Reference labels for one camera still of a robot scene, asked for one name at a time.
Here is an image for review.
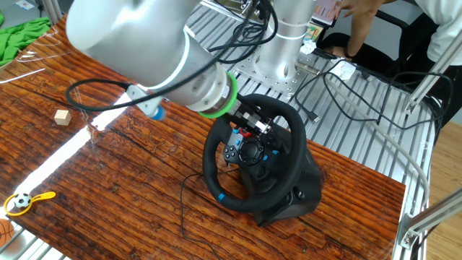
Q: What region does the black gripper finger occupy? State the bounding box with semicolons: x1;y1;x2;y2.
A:
239;111;256;129
252;116;275;135

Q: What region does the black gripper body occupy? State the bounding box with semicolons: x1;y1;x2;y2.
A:
230;94;262;119

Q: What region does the black racing steering wheel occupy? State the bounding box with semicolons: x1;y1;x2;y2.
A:
201;92;308;213

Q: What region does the bare person forearm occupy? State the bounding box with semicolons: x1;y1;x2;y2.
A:
342;0;383;59

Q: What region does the black steering wheel base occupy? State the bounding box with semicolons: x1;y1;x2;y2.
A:
252;136;323;228

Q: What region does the bare person hand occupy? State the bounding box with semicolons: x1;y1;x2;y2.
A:
331;45;349;60
334;0;366;19

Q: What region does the crumpled white tissue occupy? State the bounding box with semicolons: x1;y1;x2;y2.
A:
299;38;318;55

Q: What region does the colourful printed box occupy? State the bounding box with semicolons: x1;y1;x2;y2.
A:
305;23;324;43

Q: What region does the tablet with screen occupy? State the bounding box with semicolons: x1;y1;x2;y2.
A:
312;0;342;27

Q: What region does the black office chair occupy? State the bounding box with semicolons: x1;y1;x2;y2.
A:
317;9;434;79

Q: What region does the wood grain table mat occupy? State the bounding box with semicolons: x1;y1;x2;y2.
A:
0;16;407;260

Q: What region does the small wooden cube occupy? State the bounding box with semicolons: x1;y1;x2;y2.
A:
53;109;72;126

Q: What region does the person in white shirt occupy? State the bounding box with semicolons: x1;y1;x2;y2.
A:
393;0;462;127

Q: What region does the green cloth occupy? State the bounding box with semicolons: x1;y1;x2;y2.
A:
0;12;52;68

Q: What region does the small toy soccer ball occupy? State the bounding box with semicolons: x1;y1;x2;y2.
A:
13;193;32;209

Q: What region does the small orange toy basketball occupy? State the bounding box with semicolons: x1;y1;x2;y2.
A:
0;218;16;248

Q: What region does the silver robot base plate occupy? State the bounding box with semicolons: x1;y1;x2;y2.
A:
232;34;333;98

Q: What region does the black USB cable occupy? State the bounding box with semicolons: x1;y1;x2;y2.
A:
294;70;340;124

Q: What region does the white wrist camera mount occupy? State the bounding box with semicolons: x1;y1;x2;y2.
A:
125;83;167;122

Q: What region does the thin black wheel cable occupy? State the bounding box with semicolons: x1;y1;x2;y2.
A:
179;168;241;260

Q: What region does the grey flexible hose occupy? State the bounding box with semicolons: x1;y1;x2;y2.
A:
317;68;431;214

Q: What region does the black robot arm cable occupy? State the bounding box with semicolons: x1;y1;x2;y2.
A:
66;0;279;113

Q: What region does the aluminium frame strut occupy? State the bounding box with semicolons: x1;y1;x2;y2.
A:
402;32;462;116
35;0;65;25
396;186;462;251

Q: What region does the black cable bundle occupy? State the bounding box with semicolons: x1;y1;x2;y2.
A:
323;59;455;145

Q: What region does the yellow plastic ring holder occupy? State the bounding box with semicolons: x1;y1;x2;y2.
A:
3;191;57;217

